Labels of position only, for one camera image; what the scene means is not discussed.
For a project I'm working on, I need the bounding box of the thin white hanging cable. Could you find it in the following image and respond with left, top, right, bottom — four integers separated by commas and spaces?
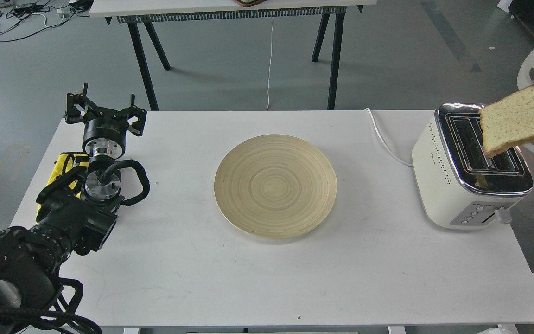
266, 17, 275, 111

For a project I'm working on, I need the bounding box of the round wooden plate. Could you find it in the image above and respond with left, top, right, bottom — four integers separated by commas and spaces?
214, 135, 337, 239

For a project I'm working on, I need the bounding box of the slice of bread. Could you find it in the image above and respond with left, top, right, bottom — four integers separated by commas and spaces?
479, 85, 534, 158

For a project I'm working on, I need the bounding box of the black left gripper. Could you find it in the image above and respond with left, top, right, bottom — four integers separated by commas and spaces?
65, 83, 147, 156

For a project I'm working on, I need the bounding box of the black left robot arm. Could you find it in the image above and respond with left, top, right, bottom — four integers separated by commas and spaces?
0, 85, 150, 334

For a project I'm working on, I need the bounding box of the cream and chrome toaster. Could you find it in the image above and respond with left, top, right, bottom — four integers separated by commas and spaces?
412, 103, 534, 230

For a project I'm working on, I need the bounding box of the brown object on background table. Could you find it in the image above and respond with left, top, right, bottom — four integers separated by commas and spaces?
235, 0, 265, 7

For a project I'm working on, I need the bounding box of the white toaster power cable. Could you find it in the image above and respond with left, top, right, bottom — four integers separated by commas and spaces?
364, 108, 414, 167

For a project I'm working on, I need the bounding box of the white background table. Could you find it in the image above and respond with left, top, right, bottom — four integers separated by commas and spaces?
89, 0, 376, 110

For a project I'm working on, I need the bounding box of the yellow cloth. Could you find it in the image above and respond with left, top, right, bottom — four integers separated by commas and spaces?
36, 152, 89, 223

